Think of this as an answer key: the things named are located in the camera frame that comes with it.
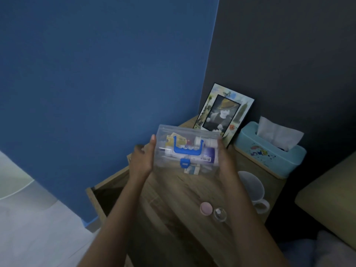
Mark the person's right hand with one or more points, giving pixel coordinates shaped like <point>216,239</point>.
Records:
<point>226,164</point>

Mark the person's left hand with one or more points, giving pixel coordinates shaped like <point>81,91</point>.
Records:
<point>140,164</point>

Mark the person's left thumb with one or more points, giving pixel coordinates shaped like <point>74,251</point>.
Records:
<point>153,147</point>

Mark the person's right thumb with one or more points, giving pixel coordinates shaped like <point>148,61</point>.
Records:
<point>220,148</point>

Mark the person's left forearm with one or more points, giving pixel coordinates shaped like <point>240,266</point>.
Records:
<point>119,219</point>

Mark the person's right forearm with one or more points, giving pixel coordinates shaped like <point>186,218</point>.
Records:
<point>250,219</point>

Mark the white bandage roll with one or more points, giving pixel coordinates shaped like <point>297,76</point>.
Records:
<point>207,142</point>

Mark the yellow medicine packet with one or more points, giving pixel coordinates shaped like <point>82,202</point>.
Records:
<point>179,140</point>

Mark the striped plaster packets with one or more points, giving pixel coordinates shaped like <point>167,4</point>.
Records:
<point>193,170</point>

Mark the teal tissue box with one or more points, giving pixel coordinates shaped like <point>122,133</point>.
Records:
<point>267,155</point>

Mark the white mug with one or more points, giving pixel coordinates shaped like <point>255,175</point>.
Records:
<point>254,189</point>

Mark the white tissue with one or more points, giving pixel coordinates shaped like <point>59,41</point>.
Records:
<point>278,134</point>

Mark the pink round lid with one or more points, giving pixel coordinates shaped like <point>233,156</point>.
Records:
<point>206,209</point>

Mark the small clear jar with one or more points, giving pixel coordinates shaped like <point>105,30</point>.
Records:
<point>219,214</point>

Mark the open wooden drawer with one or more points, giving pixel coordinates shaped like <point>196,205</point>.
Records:
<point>108,197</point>

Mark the wooden nightstand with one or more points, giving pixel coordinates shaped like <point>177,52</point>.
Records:
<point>180,208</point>

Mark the beige bed cushion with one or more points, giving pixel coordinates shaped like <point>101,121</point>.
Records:
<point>331,197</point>

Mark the light grey blanket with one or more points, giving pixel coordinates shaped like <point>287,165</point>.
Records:
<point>322,253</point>

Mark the illustrated photo frame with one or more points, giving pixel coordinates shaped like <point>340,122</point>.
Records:
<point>224,113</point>

